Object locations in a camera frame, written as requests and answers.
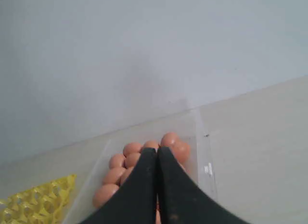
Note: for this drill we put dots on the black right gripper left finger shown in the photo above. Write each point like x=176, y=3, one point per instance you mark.
x=135, y=201

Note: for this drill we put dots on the yellow plastic egg tray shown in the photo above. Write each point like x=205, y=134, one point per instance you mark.
x=43, y=204

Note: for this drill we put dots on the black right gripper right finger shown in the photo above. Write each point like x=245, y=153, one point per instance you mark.
x=181, y=201

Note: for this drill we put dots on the clear plastic box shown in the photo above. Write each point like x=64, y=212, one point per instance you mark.
x=201, y=160

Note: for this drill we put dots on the brown egg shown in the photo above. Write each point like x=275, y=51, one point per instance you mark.
x=131, y=160
x=181, y=151
x=151, y=144
x=131, y=148
x=169, y=139
x=117, y=161
x=103, y=194
x=113, y=176
x=126, y=174

